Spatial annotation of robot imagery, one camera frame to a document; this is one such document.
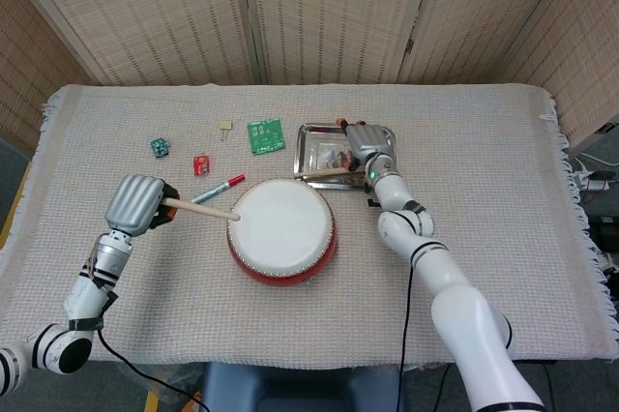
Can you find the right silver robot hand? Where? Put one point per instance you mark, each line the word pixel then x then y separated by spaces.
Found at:
pixel 370 141

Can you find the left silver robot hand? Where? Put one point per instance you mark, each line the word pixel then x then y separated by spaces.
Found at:
pixel 130 201

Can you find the wooden drumstick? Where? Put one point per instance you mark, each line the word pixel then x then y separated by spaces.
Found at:
pixel 203 209
pixel 321 173

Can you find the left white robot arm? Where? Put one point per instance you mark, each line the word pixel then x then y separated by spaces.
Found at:
pixel 87 296

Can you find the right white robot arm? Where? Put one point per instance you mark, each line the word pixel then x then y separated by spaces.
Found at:
pixel 454 296

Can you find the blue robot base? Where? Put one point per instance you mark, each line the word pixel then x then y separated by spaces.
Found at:
pixel 300 392

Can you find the stainless steel tray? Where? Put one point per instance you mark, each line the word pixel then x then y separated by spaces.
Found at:
pixel 319 146

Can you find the small red drum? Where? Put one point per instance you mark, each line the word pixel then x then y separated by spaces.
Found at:
pixel 280 233

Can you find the small green electronic module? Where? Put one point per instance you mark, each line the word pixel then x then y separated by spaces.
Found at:
pixel 160 147

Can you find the small red electronic module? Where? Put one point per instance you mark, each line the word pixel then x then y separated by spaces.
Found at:
pixel 202 165

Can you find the red capped marker pen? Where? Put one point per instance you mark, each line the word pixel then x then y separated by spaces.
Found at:
pixel 213 192

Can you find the large green circuit board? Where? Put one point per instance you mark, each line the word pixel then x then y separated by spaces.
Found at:
pixel 266 136

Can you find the yellow binder clip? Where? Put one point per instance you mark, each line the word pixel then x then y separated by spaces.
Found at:
pixel 225 126

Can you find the beige woven tablecloth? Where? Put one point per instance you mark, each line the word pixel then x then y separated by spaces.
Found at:
pixel 508 214

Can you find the clear plastic bag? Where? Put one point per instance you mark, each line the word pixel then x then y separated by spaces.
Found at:
pixel 169 375

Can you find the woven folding screen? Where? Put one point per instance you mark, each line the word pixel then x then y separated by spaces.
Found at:
pixel 145 20

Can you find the white power strip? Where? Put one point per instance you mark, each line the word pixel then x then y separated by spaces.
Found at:
pixel 597 185

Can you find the black box device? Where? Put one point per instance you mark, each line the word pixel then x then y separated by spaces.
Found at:
pixel 604 233

